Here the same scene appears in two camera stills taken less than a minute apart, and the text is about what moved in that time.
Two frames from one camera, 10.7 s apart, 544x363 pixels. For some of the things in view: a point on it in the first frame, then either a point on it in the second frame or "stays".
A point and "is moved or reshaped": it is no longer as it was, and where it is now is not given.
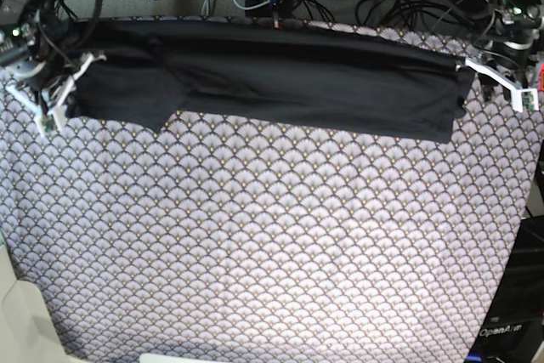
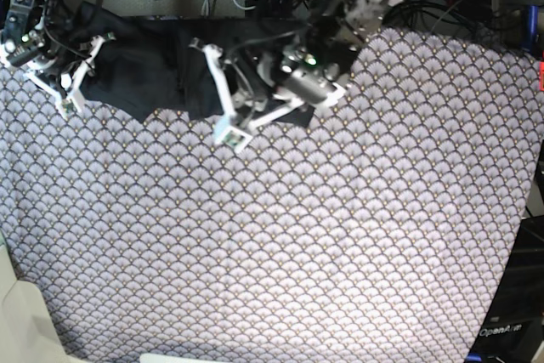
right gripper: (512, 54) → (295, 72)
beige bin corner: (28, 333) stays
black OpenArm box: (512, 331) stays
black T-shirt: (140, 72) is moved or reshaped
